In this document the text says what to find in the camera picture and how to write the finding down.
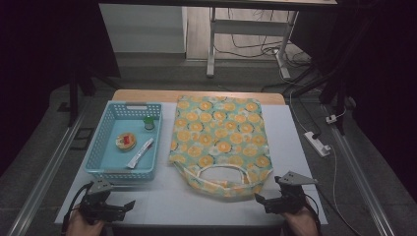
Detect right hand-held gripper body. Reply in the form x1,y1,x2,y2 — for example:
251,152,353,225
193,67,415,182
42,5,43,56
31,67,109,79
265,170,319,214

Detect hand-held gripper black cable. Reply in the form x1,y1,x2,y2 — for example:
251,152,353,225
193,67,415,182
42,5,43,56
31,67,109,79
306,183,340,230
61,181,94,234

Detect right hand-held gripper black cable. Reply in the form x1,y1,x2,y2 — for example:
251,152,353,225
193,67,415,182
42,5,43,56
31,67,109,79
306,183,340,230

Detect light blue perforated plastic basket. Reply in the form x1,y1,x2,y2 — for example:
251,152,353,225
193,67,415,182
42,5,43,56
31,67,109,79
83,100,164,181

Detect white power strip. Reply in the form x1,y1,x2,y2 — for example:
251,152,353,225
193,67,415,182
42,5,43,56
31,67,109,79
303,131,332,157

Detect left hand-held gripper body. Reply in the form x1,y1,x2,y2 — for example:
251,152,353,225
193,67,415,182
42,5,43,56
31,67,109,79
79,178,116,224

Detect white desk frame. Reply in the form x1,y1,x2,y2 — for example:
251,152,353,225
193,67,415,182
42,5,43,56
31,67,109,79
97,0,338,80

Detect tangle of black floor cables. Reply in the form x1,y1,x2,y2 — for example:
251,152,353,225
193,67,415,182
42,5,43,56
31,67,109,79
214,8,312,67

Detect left hand-held gripper black cable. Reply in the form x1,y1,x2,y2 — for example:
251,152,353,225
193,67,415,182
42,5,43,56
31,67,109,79
61,181,94,234

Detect white table mat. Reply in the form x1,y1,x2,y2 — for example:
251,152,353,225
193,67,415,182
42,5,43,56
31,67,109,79
54,101,328,227

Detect black stand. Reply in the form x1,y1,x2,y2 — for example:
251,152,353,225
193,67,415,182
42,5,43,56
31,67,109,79
67,0,122,128
284,0,372,136

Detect white power strip cable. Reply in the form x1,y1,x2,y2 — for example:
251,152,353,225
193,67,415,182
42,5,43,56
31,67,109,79
328,146,362,236

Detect metal floor rail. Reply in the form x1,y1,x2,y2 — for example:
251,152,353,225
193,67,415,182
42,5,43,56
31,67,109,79
323,104,396,236
6,97,91,236

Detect person's right hand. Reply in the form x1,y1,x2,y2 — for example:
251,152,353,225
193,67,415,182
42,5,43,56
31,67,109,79
282,204,322,236

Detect round orange snack packet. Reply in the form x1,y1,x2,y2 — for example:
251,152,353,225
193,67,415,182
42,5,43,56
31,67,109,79
115,132,138,152

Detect orange slice print fabric bag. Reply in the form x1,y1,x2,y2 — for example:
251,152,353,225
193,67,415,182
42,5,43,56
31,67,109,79
167,94,273,200

